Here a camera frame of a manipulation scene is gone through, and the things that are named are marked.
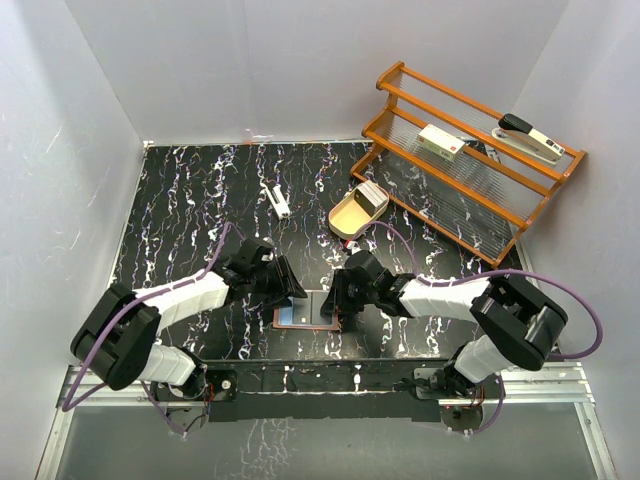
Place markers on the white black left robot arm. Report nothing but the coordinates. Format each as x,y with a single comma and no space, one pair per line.
117,341

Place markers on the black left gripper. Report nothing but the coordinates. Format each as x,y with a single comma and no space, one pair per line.
286,285

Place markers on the white red staples box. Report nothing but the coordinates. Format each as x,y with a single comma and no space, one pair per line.
440,142

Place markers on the beige oval card tray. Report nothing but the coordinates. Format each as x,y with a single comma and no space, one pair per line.
347,218

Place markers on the orange wooden shelf rack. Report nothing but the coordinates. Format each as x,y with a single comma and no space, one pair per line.
484,200

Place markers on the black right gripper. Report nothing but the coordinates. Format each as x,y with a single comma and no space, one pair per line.
337,295

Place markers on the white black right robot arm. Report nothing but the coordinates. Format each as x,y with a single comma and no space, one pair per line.
520,323

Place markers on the black beige stapler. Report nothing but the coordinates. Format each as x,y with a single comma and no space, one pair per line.
521,135

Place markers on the stack of credit cards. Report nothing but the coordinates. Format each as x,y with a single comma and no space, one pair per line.
370,197

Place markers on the white staple remover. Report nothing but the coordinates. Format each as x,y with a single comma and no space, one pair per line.
277,200

